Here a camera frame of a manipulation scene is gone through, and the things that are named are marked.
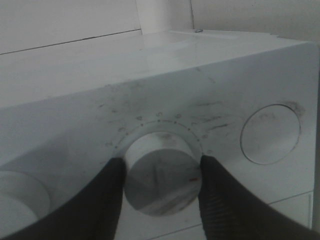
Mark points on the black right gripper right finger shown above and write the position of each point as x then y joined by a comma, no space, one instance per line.
216,178

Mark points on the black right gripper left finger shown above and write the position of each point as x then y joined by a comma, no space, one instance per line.
92,214

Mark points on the white timer knob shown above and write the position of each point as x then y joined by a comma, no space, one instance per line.
163,174

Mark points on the round white door button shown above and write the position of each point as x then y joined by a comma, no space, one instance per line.
270,134

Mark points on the white microwave door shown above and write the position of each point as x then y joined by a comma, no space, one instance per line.
246,218

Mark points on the upper white power knob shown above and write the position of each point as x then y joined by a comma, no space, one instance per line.
23,201

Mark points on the white microwave oven body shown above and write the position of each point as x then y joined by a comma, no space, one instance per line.
66,110

